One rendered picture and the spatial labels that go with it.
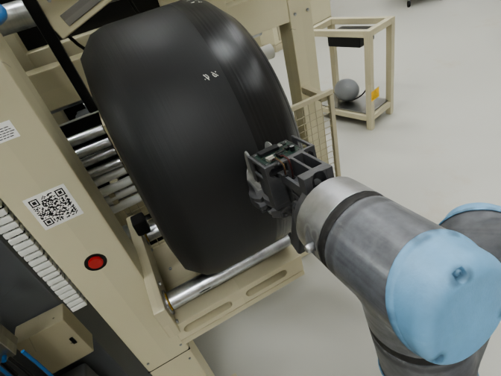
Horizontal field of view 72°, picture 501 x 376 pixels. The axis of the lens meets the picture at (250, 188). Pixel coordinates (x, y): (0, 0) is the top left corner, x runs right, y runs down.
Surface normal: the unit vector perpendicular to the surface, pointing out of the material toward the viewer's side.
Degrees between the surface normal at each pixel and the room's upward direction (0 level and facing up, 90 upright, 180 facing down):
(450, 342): 78
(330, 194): 14
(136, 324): 90
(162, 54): 33
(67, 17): 90
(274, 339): 0
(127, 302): 90
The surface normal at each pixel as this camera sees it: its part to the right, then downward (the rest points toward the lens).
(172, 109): 0.20, -0.12
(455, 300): 0.39, 0.32
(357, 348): -0.22, -0.78
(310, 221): -0.87, -0.11
